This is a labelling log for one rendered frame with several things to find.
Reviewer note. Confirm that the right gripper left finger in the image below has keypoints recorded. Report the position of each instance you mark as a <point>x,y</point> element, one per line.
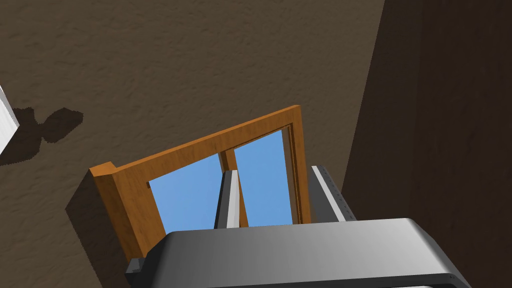
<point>228,200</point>

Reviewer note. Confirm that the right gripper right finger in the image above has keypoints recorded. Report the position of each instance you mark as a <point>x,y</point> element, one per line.
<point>326,196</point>

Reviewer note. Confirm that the wooden framed window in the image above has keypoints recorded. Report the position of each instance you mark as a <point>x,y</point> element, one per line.
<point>188,192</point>

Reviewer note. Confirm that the white flat panel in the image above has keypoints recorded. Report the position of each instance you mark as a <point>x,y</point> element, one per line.
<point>4,124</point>

